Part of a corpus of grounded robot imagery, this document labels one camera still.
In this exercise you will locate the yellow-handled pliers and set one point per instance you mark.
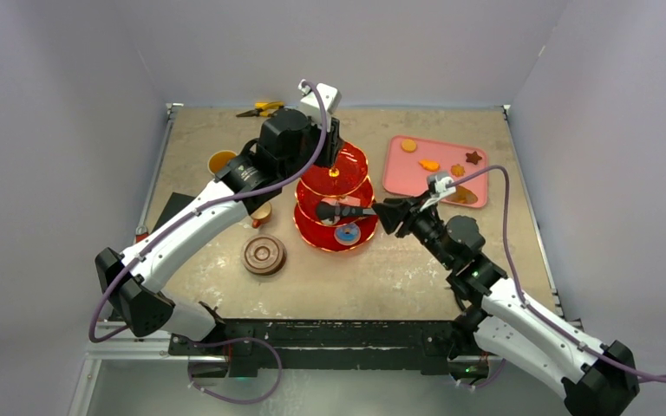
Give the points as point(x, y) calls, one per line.
point(262, 109)

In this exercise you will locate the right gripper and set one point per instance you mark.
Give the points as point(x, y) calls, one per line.
point(403, 214)

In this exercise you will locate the round brown wooden lid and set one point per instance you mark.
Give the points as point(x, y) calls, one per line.
point(263, 255)

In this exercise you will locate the flower-shaped orange cookie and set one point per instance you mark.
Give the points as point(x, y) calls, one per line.
point(458, 171)

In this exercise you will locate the brown star cookie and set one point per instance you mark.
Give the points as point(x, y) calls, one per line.
point(473, 157)

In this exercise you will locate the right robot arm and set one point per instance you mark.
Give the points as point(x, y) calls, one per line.
point(588, 375)

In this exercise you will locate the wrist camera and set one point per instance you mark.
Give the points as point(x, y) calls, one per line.
point(440, 186)
point(319, 101)

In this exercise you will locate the brown bread roll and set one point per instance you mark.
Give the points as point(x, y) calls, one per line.
point(463, 196)

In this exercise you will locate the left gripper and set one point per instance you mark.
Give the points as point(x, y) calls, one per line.
point(332, 143)

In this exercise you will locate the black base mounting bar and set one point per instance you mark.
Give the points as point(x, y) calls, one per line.
point(244, 346)

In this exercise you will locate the round orange cookie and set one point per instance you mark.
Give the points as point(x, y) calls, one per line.
point(408, 145)

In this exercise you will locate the red three-tier cake stand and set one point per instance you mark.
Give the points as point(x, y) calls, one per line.
point(347, 182)

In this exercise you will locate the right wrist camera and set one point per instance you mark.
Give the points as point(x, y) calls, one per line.
point(440, 186)

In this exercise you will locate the orange duck pastry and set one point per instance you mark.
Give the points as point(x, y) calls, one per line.
point(429, 165)

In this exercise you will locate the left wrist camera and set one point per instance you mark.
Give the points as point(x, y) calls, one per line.
point(319, 101)

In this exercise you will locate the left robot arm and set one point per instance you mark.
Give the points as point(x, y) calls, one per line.
point(132, 280)

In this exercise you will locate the white mug with tea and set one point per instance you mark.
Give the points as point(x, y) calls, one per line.
point(218, 160)

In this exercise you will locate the small copper cup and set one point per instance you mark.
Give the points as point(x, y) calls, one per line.
point(262, 215)

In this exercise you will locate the black serving tongs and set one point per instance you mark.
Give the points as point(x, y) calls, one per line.
point(331, 214)

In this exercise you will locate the pink serving tray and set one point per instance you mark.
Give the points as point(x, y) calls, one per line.
point(410, 161)

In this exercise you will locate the blue frosted donut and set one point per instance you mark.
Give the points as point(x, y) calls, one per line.
point(347, 234)

